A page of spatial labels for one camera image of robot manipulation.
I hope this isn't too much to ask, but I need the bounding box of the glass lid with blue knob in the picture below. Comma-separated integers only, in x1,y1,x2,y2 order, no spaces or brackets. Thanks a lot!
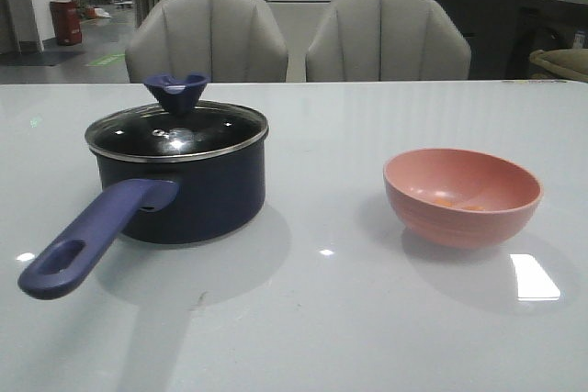
85,73,269,163

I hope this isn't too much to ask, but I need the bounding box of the pink bowl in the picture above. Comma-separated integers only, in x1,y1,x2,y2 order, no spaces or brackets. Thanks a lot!
383,148,543,249

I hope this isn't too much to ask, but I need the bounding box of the dark blue saucepan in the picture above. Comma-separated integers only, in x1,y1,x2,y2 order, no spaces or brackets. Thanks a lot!
17,140,266,300

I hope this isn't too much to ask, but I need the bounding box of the left beige chair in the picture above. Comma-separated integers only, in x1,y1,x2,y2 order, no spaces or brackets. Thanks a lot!
125,0,288,83

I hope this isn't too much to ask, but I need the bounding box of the beige chair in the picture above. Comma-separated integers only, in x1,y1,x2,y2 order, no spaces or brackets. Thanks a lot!
305,0,471,82
125,0,288,83

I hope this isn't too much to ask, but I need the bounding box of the right beige chair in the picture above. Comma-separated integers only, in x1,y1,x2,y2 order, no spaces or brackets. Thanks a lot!
305,0,471,82

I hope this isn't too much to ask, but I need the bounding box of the dark counter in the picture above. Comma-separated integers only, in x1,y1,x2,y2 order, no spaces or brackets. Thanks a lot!
347,0,588,80

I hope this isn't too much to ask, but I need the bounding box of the red bin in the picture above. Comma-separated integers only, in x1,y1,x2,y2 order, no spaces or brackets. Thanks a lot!
50,0,83,46

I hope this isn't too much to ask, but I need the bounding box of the beige sofa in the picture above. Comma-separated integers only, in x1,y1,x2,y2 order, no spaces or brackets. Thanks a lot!
528,49,588,83

